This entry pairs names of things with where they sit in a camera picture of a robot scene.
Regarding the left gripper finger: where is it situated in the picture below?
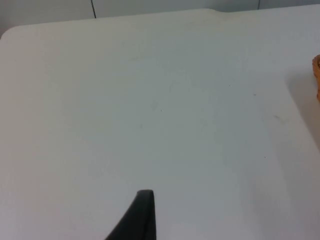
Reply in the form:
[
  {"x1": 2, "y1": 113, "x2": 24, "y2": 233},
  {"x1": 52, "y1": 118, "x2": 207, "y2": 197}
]
[{"x1": 104, "y1": 189, "x2": 158, "y2": 240}]

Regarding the pale brown wicker basket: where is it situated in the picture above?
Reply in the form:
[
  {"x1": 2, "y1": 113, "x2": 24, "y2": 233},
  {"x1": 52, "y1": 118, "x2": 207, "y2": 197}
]
[{"x1": 312, "y1": 54, "x2": 320, "y2": 103}]

